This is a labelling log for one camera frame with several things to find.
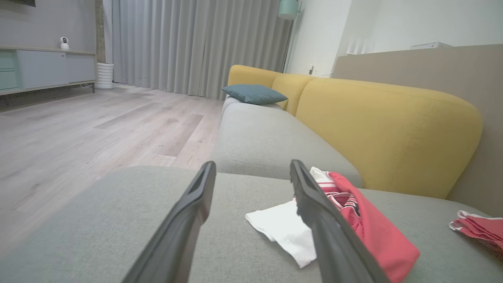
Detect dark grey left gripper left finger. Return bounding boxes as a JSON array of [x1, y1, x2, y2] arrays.
[[122, 161, 217, 283]]

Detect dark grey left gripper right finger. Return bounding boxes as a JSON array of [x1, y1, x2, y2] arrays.
[[290, 159, 390, 283]]

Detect red and white shirt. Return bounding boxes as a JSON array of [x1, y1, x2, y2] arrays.
[[245, 166, 420, 283]]

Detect large yellow sofa back cushion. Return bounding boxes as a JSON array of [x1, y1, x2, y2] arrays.
[[295, 77, 483, 199]]

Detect long grey sofa seat cushion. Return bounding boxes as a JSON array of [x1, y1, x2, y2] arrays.
[[211, 96, 363, 189]]

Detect small yellow sofa back cushion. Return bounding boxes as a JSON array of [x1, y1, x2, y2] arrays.
[[228, 64, 282, 89], [272, 74, 316, 117]]

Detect teal throw pillow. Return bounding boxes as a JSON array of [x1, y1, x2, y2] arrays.
[[221, 84, 288, 106]]

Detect white ribbed plant pot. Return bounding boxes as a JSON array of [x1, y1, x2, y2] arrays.
[[95, 62, 115, 90]]

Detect grey pleated curtain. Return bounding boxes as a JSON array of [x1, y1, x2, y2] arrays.
[[103, 0, 294, 100]]

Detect beige low partition panel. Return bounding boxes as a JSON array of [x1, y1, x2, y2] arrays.
[[331, 44, 503, 219]]

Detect grey and mint TV cabinet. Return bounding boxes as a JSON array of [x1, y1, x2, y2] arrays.
[[0, 46, 97, 97]]

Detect white slatted box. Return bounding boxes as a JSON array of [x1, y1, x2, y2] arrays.
[[410, 42, 453, 50]]

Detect floor lamp with mint shade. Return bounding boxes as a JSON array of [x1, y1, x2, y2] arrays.
[[277, 0, 302, 74]]

